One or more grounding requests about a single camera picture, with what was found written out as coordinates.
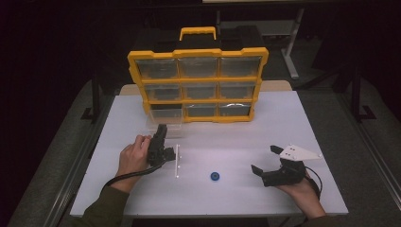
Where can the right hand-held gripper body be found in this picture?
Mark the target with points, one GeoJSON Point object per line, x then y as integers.
{"type": "Point", "coordinates": [285, 175]}

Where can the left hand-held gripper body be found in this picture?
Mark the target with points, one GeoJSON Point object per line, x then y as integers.
{"type": "Point", "coordinates": [157, 154]}

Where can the clear plastic drawer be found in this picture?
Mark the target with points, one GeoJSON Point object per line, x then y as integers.
{"type": "Point", "coordinates": [167, 116]}

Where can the yellow organizer case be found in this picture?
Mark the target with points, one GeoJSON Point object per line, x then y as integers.
{"type": "Point", "coordinates": [198, 53]}

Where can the person's right hand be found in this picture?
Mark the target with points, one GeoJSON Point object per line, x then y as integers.
{"type": "Point", "coordinates": [301, 192]}

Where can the person's left hand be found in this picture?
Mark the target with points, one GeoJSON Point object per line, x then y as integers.
{"type": "Point", "coordinates": [134, 157]}

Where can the black metal stand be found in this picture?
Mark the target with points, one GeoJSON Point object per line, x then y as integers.
{"type": "Point", "coordinates": [357, 94]}
{"type": "Point", "coordinates": [95, 94]}

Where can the grid of clear organizer bins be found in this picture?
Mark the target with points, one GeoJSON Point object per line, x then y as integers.
{"type": "Point", "coordinates": [239, 66]}

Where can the white desk frame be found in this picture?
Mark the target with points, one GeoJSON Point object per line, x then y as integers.
{"type": "Point", "coordinates": [291, 47]}

